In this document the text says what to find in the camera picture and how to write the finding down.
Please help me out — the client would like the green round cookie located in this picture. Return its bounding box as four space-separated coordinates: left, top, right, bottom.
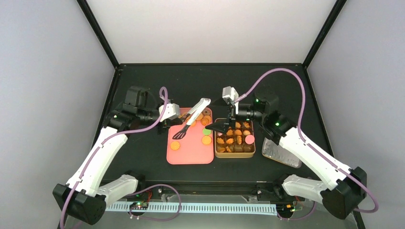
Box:
202 128 212 135

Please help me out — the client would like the gold cookie tin box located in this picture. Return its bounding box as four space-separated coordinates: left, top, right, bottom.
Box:
214 120 256 158

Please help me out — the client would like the pink round cookie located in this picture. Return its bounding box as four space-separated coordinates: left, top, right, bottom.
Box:
245 135 255 145

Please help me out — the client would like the pink plastic tray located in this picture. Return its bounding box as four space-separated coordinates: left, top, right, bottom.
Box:
166 108 214 165

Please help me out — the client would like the clear plastic tin lid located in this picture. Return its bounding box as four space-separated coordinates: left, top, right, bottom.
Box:
262 138 302 168

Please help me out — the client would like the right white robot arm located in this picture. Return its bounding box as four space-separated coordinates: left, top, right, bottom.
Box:
208 93 367 219

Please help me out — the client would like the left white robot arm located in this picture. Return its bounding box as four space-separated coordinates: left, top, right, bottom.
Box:
53 86 181 229

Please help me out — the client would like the large round sugar cookie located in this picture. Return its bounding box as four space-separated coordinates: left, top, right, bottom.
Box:
202 135 212 145

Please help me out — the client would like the left circuit board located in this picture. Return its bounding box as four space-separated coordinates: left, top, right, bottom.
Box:
129 202 149 211

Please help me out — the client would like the circuit board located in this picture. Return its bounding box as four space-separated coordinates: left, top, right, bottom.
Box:
129 202 149 211
276 204 296 212

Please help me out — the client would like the clear plastic sheet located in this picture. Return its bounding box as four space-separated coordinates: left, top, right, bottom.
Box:
65 196 364 229

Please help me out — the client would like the right circuit board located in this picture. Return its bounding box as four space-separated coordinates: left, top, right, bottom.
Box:
276 204 296 212

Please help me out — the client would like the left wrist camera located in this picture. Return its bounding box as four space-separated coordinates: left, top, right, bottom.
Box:
159 103 181 122

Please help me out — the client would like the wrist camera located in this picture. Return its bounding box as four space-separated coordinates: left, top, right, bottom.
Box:
222 86 239 105
159 103 181 122

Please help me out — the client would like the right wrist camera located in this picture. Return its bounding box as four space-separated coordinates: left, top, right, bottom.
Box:
222 86 239 105

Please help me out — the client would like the white slotted cable rail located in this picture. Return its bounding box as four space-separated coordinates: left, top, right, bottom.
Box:
104 202 278 216

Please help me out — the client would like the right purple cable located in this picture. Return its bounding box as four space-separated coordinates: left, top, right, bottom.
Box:
234 68 379 221

